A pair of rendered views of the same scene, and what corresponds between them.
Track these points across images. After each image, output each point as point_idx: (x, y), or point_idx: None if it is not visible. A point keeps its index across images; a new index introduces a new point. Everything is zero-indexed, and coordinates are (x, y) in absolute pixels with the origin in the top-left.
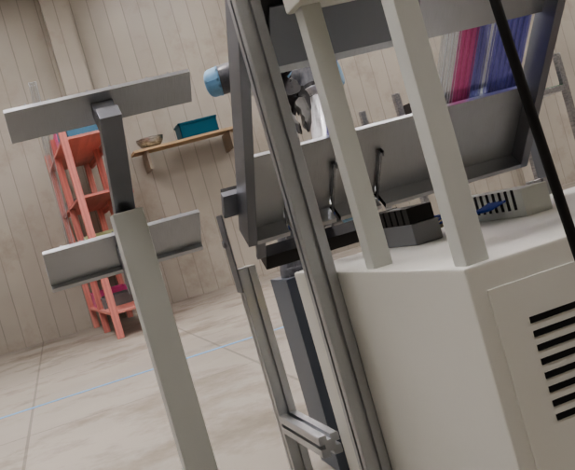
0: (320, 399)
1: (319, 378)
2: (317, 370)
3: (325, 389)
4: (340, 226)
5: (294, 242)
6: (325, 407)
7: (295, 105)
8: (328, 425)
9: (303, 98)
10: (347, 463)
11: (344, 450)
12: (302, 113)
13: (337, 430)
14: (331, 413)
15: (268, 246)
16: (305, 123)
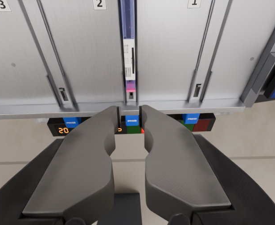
0: (141, 212)
1: (138, 218)
2: (138, 221)
3: (136, 214)
4: (121, 118)
5: (178, 114)
6: (139, 208)
7: (112, 176)
8: (140, 203)
9: (40, 196)
10: (135, 194)
11: (135, 197)
12: (110, 127)
13: (135, 202)
14: (136, 206)
15: (207, 116)
16: (119, 112)
